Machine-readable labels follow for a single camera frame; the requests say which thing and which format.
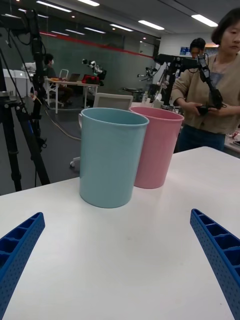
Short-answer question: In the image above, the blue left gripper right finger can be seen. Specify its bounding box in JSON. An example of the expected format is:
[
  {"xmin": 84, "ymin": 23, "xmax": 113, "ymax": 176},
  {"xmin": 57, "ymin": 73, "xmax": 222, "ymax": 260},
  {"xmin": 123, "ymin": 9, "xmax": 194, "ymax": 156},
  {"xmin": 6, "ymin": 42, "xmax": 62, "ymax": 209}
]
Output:
[{"xmin": 189, "ymin": 208, "xmax": 240, "ymax": 320}]

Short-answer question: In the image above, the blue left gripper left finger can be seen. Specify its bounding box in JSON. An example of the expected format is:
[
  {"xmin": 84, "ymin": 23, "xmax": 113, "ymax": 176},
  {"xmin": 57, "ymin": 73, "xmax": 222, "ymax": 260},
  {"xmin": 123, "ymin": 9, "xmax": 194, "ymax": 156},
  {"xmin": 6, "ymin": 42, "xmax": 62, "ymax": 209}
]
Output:
[{"xmin": 0, "ymin": 212, "xmax": 46, "ymax": 320}]

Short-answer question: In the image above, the black jointed hand-held device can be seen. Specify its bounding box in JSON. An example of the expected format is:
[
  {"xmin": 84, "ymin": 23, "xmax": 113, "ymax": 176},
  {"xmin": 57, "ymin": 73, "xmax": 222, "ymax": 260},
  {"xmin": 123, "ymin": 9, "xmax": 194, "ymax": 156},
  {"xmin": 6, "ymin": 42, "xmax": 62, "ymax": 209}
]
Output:
[{"xmin": 196, "ymin": 52, "xmax": 224, "ymax": 116}]

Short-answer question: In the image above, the person's left hand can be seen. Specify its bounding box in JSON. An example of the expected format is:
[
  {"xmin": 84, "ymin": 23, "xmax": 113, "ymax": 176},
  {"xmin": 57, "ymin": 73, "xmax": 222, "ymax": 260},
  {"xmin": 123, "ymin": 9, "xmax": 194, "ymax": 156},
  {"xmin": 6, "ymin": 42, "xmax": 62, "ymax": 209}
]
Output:
[{"xmin": 208, "ymin": 103, "xmax": 228, "ymax": 118}]

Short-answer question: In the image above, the person's right hand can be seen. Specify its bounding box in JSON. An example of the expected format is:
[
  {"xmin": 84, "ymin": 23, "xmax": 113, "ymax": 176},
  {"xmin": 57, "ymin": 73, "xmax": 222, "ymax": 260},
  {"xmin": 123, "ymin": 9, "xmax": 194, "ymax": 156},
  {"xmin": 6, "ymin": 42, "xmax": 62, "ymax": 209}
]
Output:
[{"xmin": 184, "ymin": 100, "xmax": 204, "ymax": 116}]

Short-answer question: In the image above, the black tripod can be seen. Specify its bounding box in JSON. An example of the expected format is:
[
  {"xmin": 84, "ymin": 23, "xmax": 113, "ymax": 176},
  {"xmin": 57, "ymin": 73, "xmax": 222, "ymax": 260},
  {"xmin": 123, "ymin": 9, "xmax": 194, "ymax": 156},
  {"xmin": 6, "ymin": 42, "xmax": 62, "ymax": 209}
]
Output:
[{"xmin": 0, "ymin": 47, "xmax": 51, "ymax": 192}]

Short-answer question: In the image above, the pink plastic bin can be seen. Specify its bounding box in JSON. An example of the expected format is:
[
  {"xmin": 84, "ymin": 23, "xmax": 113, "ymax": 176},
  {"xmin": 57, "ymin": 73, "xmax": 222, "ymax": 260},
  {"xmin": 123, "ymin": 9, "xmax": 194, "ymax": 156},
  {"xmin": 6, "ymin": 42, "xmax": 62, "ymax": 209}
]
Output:
[{"xmin": 129, "ymin": 106, "xmax": 185, "ymax": 190}]

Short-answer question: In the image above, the pale blue plastic bin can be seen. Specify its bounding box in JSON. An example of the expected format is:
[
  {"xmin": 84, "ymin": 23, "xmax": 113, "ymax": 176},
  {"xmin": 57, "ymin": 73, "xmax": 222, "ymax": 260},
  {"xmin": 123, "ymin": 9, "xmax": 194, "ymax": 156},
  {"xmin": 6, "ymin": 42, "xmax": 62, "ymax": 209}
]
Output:
[{"xmin": 78, "ymin": 107, "xmax": 150, "ymax": 209}]

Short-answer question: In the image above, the person standing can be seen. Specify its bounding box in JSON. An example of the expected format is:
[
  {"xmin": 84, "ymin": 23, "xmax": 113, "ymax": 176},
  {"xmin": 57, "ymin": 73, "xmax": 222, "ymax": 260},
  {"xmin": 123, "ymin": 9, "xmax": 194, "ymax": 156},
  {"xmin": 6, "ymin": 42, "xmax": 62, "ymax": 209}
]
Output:
[{"xmin": 171, "ymin": 7, "xmax": 240, "ymax": 152}]

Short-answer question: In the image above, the white desk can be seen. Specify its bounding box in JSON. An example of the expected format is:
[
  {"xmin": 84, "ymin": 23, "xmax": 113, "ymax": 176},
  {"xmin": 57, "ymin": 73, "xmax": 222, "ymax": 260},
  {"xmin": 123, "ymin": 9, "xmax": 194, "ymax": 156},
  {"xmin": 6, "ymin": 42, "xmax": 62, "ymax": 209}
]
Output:
[{"xmin": 44, "ymin": 76, "xmax": 100, "ymax": 115}]

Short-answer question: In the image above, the white office chair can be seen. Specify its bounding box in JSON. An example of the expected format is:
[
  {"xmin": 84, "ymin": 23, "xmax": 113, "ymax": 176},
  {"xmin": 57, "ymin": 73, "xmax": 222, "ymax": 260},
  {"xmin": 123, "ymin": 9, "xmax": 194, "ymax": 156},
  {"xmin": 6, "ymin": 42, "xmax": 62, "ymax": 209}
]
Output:
[{"xmin": 69, "ymin": 92, "xmax": 134, "ymax": 168}]

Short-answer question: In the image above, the person seated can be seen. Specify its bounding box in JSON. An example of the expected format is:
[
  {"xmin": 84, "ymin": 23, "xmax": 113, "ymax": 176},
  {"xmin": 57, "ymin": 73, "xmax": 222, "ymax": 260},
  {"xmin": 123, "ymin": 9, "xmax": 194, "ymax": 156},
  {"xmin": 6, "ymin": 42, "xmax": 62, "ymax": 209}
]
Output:
[{"xmin": 43, "ymin": 53, "xmax": 75, "ymax": 105}]

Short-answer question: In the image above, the laptop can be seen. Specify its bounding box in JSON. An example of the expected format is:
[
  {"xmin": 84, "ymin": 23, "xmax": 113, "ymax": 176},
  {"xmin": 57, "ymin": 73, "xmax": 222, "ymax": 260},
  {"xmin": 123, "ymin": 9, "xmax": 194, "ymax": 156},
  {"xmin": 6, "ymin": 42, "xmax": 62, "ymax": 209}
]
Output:
[{"xmin": 66, "ymin": 73, "xmax": 82, "ymax": 83}]

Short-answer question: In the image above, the red object on desk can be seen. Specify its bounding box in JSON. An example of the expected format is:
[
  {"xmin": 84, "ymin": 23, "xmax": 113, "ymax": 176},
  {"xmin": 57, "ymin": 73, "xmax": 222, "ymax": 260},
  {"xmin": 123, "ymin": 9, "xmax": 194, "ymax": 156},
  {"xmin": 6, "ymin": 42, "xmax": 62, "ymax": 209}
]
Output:
[{"xmin": 81, "ymin": 74, "xmax": 101, "ymax": 86}]

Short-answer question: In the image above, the black robot rig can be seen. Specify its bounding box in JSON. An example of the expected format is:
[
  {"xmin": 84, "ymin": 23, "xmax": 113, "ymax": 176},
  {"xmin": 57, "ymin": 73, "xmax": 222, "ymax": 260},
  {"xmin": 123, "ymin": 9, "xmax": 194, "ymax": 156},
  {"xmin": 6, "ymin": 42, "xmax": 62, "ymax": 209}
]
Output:
[{"xmin": 153, "ymin": 53, "xmax": 199, "ymax": 111}]

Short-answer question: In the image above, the black pole stand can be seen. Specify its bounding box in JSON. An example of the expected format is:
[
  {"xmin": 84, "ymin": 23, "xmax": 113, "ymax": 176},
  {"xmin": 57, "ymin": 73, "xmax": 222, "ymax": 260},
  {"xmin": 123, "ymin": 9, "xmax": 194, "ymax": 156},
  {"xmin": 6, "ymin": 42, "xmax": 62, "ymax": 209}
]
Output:
[{"xmin": 23, "ymin": 8, "xmax": 49, "ymax": 151}]

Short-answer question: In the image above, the person behind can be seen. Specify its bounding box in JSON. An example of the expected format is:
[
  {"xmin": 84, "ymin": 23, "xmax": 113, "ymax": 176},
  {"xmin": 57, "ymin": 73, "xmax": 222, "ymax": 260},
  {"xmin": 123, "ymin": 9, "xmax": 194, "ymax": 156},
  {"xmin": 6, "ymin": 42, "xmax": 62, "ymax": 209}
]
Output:
[{"xmin": 189, "ymin": 37, "xmax": 207, "ymax": 60}]

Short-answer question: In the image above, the pale floor cable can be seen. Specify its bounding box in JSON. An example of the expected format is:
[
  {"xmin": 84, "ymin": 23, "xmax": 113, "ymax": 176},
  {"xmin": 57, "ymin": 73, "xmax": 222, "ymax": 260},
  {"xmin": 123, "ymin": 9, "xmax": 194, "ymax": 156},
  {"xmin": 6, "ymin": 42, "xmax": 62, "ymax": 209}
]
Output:
[{"xmin": 30, "ymin": 92, "xmax": 82, "ymax": 141}]

